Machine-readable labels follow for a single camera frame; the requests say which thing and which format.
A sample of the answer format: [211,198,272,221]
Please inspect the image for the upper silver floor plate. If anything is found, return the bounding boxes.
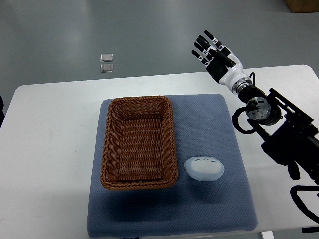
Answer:
[100,53,113,62]

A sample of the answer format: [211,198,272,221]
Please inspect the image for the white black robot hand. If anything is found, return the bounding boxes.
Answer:
[192,30,252,94]

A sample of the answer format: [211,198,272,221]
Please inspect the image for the lower silver floor plate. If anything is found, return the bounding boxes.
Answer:
[100,63,114,73]

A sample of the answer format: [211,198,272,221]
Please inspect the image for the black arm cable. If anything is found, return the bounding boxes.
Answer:
[290,185,319,224]

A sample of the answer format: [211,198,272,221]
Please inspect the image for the blue white plush toy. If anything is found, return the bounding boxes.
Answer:
[184,156,225,182]

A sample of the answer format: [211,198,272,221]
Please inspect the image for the brown cardboard box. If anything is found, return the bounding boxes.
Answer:
[284,0,319,13]

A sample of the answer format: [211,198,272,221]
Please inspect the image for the silver floor plate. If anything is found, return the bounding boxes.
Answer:
[100,63,114,73]
[100,53,113,62]

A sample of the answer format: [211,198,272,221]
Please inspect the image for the brown wicker basket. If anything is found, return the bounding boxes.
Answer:
[100,96,178,190]

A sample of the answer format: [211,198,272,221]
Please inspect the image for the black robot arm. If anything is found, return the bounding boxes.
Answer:
[232,83,319,184]

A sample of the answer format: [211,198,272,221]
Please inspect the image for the blue quilted mat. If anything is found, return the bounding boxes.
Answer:
[87,94,257,238]

